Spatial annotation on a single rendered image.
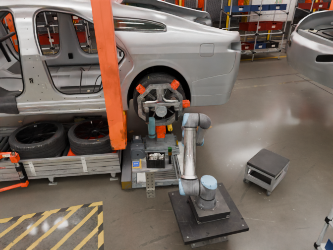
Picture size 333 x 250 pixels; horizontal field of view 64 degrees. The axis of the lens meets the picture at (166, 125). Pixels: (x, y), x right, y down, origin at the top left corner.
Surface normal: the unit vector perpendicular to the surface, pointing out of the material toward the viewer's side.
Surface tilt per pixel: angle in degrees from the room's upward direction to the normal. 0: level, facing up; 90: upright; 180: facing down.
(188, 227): 0
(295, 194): 0
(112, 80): 90
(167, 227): 0
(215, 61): 90
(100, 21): 90
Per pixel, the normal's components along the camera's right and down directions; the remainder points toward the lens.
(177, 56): 0.10, 0.51
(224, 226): -0.01, -0.86
